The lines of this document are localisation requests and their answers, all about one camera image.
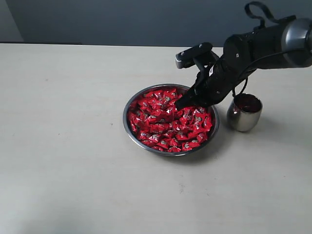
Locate round steel plate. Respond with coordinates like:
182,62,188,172
122,83,220,157

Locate stainless steel cup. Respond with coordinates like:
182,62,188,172
227,94,263,132

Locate pile of red candies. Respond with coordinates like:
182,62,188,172
123,85,216,156

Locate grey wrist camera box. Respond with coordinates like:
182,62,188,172
175,42,219,71

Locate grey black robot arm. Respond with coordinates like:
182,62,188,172
175,18,312,109

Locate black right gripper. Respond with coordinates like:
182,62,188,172
175,35,251,109

